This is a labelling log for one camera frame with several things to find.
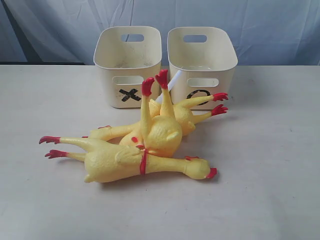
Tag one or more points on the yellow rubber chicken by bins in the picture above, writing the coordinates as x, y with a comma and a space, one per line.
183, 115

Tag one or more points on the whole yellow rubber chicken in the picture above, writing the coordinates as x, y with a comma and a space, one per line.
106, 162

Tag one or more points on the headless yellow rubber chicken body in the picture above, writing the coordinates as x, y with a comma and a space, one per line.
161, 134

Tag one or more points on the cream bin marked X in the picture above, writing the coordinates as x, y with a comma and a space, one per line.
125, 56

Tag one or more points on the cream bin marked O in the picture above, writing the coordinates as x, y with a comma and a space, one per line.
202, 62

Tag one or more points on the white backdrop curtain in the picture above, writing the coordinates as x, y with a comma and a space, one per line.
263, 32

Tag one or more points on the severed chicken head with tube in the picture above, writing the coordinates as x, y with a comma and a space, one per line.
132, 132

